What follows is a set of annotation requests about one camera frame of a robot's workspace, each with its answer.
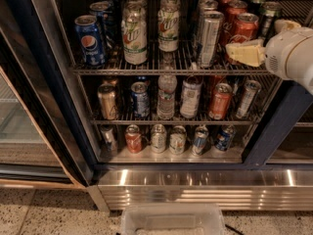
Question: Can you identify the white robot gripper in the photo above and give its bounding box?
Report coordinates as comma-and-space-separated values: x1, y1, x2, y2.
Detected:
226, 20, 313, 82

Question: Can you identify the red coca-cola can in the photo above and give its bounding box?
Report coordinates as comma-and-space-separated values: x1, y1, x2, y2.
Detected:
227, 13, 258, 44

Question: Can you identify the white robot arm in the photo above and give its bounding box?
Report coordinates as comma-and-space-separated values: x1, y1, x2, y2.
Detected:
226, 20, 313, 94

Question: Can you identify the front green dark can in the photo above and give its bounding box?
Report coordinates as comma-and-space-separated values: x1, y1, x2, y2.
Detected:
257, 1, 282, 43

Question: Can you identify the silver slim can middle shelf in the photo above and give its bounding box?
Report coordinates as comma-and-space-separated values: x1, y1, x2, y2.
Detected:
236, 79, 261, 119

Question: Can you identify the front silver slim can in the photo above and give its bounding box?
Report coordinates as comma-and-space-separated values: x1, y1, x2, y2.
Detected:
197, 11, 224, 69

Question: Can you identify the orange can middle shelf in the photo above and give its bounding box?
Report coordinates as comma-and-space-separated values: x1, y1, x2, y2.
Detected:
208, 83, 232, 120

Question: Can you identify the second row 7up can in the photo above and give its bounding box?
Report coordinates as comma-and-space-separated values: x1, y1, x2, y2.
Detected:
157, 5, 180, 52

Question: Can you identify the blue pepsi can bottom shelf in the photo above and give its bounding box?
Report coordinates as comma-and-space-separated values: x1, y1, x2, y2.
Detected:
214, 124, 236, 151

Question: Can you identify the blue silver can bottom shelf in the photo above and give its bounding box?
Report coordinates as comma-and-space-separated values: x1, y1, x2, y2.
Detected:
192, 125, 209, 156

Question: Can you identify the white green can bottom shelf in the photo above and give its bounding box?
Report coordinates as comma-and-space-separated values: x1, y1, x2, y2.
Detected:
169, 125, 187, 155

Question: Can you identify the front white 7up can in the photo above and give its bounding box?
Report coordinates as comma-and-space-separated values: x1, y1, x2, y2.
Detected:
121, 3, 148, 65

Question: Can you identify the blue can middle shelf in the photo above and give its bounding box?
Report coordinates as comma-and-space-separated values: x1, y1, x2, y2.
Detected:
131, 81, 150, 118

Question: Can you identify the stainless steel fridge base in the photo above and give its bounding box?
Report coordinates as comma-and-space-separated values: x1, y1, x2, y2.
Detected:
87, 169, 313, 212

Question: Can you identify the red can bottom shelf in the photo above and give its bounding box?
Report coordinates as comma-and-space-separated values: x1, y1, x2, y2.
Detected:
125, 124, 142, 154

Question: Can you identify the gold can middle shelf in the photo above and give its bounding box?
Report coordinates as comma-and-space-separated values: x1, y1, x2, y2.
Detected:
97, 84, 118, 120

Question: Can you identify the front blue pepsi can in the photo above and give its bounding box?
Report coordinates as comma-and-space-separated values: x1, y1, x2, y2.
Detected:
74, 15, 107, 67

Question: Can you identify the dark can bottom left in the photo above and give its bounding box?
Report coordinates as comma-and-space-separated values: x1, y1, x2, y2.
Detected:
100, 124, 118, 153

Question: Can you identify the open glass fridge door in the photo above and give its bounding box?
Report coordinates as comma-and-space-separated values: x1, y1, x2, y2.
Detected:
0, 0, 97, 188

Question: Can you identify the white labelled bottle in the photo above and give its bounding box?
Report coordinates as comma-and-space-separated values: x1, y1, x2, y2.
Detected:
180, 75, 202, 118

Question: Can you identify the clear water bottle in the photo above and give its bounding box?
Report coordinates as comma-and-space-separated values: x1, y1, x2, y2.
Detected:
156, 53, 177, 119

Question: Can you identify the clear plastic bin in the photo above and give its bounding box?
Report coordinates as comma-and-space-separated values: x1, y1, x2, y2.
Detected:
121, 203, 225, 235

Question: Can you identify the blue fridge door post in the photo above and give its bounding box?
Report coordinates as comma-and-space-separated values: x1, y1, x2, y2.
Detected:
242, 81, 313, 168

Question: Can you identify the middle wire shelf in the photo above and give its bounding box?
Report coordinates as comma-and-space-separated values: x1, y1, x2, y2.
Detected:
91, 75, 282, 125

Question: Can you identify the wire shelf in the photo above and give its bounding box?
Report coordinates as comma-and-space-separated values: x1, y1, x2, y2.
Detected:
91, 75, 282, 125
69, 0, 313, 76

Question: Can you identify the top wire shelf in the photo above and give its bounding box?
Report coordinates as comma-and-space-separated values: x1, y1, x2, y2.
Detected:
69, 0, 313, 76

